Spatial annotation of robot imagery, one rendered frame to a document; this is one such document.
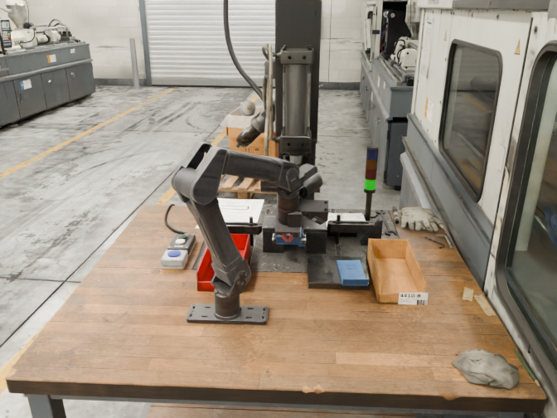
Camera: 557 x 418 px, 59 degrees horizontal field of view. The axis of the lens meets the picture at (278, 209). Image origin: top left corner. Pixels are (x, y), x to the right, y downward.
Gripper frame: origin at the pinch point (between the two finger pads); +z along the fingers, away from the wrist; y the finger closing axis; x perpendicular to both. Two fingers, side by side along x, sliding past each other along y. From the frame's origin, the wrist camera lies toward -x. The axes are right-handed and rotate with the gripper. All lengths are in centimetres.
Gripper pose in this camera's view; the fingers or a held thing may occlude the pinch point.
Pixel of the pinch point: (288, 239)
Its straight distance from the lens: 140.0
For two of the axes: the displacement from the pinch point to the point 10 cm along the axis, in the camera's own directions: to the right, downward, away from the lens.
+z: 0.1, 6.8, 7.4
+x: -10.0, -0.4, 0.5
